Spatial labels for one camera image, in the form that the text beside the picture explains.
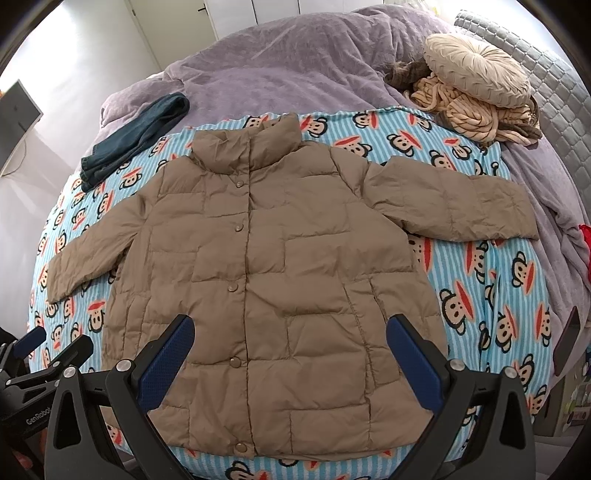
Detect tan puffer jacket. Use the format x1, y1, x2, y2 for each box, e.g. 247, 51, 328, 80
42, 115, 537, 460

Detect dark teal folded jeans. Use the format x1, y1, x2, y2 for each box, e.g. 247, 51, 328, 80
79, 92, 190, 193

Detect red cloth item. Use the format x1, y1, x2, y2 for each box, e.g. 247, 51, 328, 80
577, 223, 591, 283

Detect grey tufted headboard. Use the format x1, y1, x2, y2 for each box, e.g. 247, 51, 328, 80
454, 11, 590, 208

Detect white wardrobe doors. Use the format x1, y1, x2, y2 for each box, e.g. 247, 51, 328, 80
127, 0, 375, 69

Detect beige chunky knit throw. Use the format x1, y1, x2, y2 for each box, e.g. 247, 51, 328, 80
385, 60, 543, 146

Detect cream round pleated cushion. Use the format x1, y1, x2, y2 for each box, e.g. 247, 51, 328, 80
424, 33, 532, 108

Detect purple quilted duvet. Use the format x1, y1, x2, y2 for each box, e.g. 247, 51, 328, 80
99, 5, 590, 363

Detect dark wall monitor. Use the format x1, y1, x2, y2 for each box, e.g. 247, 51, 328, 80
0, 80, 43, 173

